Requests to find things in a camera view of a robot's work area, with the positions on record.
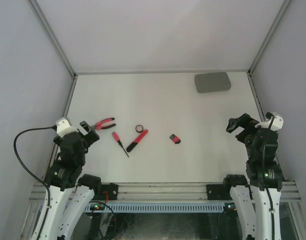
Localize short red black screwdriver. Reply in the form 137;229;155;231
112;132;129;158

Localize grey plastic tool case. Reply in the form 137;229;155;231
194;72;232;94

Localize red hex key set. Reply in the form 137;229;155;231
169;134;181;145

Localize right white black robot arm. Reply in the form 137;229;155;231
222;112;284;240

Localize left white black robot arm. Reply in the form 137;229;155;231
31;117;103;240

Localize red black pliers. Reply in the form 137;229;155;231
92;117;116;131

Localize black tape roll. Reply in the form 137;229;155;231
135;124;144;133

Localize red black utility knife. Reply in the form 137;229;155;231
126;129;149;153

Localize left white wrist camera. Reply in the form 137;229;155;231
55;117;79;138

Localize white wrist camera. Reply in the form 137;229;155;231
255;111;284;132
55;117;79;138

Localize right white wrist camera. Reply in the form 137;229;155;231
255;111;284;132

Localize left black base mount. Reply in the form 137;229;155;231
93;183;119;201

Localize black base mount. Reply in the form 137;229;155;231
206;184;227;201
93;183;119;201

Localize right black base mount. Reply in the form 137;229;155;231
206;184;227;201

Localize blue slotted cable duct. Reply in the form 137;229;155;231
84;202;225;214

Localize aluminium front rail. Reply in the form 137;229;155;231
29;181;302;201

